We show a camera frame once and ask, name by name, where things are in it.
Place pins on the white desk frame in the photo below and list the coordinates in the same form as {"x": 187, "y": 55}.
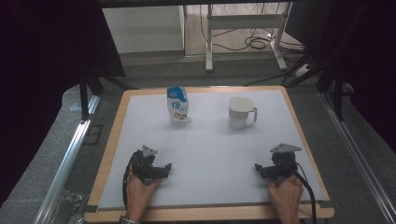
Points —
{"x": 243, "y": 21}

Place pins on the clear cup with white lid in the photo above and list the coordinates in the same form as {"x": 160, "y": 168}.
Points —
{"x": 239, "y": 113}

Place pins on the aluminium rail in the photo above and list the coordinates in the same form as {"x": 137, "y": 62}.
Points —
{"x": 358, "y": 155}
{"x": 65, "y": 168}

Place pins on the dark curtain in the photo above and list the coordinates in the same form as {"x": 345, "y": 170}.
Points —
{"x": 367, "y": 46}
{"x": 46, "y": 62}

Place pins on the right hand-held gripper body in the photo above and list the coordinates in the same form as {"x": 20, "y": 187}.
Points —
{"x": 284, "y": 163}

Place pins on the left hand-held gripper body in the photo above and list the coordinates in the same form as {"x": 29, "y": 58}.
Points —
{"x": 141, "y": 163}

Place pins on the person's left hand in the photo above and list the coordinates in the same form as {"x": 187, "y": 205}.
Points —
{"x": 137, "y": 196}

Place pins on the white panel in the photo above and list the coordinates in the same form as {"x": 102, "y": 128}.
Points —
{"x": 143, "y": 28}

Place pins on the black stand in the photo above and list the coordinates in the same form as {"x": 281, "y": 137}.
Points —
{"x": 84, "y": 96}
{"x": 337, "y": 93}

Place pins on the black corner clip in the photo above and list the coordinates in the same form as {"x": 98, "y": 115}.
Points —
{"x": 327, "y": 204}
{"x": 91, "y": 209}

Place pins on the person's right hand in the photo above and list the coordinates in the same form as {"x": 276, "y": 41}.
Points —
{"x": 288, "y": 199}

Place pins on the blue and white milk pouch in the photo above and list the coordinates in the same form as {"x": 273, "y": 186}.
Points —
{"x": 178, "y": 107}

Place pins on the clear plastic bag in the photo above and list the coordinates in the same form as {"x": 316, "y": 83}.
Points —
{"x": 67, "y": 205}

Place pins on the wooden table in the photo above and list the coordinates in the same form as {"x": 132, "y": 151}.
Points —
{"x": 112, "y": 146}

